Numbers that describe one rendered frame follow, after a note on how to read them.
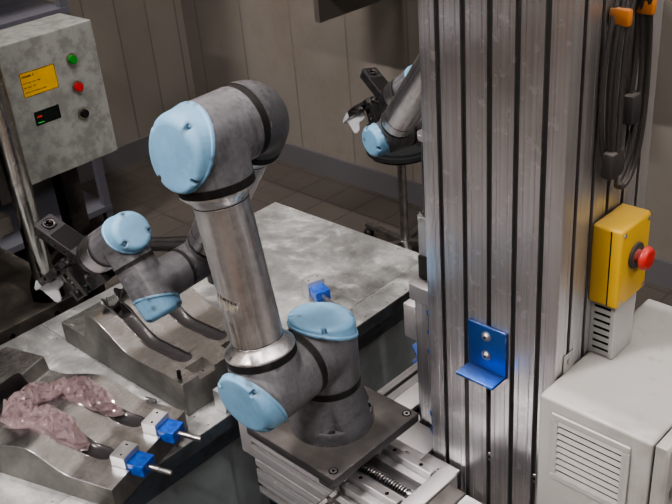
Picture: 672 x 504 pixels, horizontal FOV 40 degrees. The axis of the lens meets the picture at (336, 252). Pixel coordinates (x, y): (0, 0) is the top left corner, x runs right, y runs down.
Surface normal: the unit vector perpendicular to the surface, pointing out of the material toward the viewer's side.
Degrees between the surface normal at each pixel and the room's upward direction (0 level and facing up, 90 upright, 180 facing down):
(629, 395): 0
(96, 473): 0
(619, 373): 0
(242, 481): 90
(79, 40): 90
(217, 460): 90
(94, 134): 90
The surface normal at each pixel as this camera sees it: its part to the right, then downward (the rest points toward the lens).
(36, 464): -0.43, 0.47
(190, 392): 0.74, 0.28
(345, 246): -0.07, -0.87
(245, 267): 0.45, 0.27
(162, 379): -0.67, 0.41
